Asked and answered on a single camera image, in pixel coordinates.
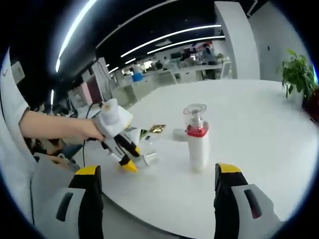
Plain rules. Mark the white skincare pump bottle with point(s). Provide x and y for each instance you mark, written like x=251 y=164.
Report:
x=198 y=149

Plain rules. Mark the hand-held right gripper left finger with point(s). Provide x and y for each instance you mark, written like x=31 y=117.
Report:
x=92 y=199

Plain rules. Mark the green black sachet packet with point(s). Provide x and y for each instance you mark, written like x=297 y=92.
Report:
x=144 y=134

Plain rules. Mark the white skincare tube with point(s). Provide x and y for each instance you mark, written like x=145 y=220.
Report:
x=134 y=135

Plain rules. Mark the row of white office desks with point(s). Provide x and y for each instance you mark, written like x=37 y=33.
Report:
x=189 y=73

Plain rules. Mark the person's white shirt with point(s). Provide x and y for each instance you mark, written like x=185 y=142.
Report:
x=12 y=99

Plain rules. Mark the person's left hand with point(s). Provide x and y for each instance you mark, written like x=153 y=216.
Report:
x=87 y=129

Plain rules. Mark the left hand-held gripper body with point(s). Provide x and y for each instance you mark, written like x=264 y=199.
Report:
x=113 y=119

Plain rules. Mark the blue storage bin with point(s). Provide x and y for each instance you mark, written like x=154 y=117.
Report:
x=137 y=77

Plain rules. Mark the small white skincare bottle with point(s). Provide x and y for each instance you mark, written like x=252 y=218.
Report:
x=148 y=159
x=179 y=135

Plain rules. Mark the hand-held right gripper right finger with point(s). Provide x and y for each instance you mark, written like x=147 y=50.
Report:
x=224 y=204

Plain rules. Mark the long ceiling light strip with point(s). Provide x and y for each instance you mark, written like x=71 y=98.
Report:
x=65 y=37
x=187 y=31
x=187 y=42

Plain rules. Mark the dark red bag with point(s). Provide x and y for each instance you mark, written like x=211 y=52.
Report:
x=312 y=104

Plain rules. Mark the green potted plant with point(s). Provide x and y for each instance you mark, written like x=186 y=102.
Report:
x=297 y=72

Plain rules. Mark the gold foil wrapper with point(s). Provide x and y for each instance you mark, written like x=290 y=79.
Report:
x=157 y=128

